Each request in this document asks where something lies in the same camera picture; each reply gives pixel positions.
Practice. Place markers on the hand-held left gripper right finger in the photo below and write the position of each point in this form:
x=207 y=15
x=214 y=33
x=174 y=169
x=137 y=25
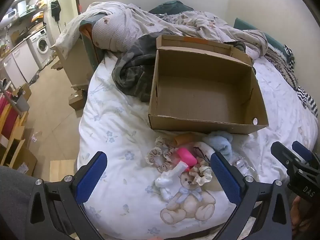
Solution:
x=225 y=175

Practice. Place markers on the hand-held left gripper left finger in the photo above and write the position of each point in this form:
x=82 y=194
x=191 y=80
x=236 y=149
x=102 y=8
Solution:
x=91 y=175

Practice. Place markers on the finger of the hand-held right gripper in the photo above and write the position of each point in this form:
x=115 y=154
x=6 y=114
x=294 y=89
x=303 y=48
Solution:
x=303 y=153
x=283 y=155

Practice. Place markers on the small clear plastic bottle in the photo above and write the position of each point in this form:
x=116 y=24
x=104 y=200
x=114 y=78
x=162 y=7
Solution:
x=241 y=167

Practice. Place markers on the cream satin scrunchie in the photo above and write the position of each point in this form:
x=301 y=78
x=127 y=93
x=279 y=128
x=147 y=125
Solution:
x=201 y=173

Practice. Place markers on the white fish print cloth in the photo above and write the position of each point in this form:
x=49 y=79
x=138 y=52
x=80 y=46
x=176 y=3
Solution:
x=203 y=151

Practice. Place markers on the light blue fluffy sock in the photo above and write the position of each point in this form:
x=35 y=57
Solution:
x=221 y=142

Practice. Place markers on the pink rubber duck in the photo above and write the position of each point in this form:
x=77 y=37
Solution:
x=186 y=156

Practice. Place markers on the white knotted cloth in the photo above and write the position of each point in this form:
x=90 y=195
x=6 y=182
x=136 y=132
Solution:
x=167 y=180

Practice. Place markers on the brown cardboard box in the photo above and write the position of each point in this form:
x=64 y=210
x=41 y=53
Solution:
x=205 y=90

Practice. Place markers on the person's right hand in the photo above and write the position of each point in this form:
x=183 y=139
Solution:
x=300 y=215

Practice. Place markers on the light wooden board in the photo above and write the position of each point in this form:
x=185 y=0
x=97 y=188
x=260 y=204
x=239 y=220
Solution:
x=62 y=170

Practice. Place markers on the white bear print bed sheet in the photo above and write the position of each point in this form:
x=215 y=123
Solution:
x=120 y=135

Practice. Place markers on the brown satin scrunchie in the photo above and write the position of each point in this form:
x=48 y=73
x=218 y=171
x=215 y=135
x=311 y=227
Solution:
x=165 y=165

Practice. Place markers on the black white striped cloth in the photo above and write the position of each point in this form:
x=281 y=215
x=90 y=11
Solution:
x=303 y=92

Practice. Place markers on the small brown floor box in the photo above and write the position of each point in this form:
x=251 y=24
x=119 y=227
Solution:
x=76 y=100

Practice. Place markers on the person's grey trousers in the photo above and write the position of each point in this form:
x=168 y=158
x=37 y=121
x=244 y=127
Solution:
x=17 y=205

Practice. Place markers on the yellow wooden shelf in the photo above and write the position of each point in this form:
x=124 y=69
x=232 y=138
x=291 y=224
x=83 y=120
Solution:
x=13 y=140

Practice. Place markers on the patterned knitted blanket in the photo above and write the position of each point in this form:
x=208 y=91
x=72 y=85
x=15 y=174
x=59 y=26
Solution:
x=278 y=60

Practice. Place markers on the red cloth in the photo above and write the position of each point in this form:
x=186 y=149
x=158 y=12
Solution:
x=7 y=116

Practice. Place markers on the camouflage cloth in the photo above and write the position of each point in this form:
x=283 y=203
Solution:
x=132 y=67

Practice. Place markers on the green headboard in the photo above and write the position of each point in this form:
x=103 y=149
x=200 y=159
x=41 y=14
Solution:
x=260 y=35

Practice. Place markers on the white kitchen cabinet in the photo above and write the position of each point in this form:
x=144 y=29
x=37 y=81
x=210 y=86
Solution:
x=21 y=62

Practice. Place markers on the white washing machine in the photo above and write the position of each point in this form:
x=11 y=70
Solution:
x=40 y=46

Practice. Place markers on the beige floral quilt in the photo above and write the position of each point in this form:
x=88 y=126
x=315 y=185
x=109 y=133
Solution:
x=150 y=22

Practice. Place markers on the black hanging bag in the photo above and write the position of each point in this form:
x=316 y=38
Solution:
x=55 y=10

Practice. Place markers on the dark green pillow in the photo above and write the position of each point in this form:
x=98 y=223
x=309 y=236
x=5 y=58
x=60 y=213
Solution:
x=172 y=7

